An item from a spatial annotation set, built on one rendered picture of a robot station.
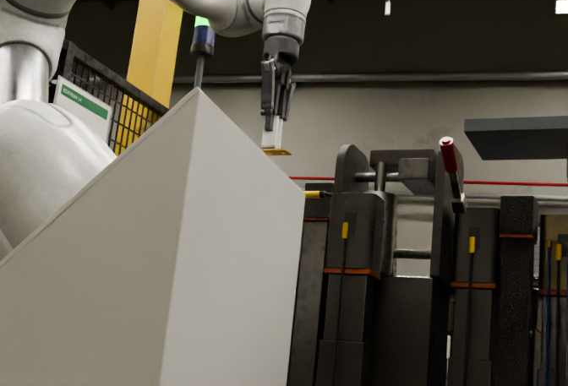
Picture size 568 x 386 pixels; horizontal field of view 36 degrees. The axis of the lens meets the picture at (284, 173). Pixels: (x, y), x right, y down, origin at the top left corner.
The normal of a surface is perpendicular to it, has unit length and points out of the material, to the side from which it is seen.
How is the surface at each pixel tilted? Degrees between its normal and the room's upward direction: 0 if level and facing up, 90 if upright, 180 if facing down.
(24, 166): 85
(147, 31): 90
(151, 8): 90
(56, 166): 71
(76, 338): 90
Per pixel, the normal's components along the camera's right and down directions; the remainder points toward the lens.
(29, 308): -0.28, -0.28
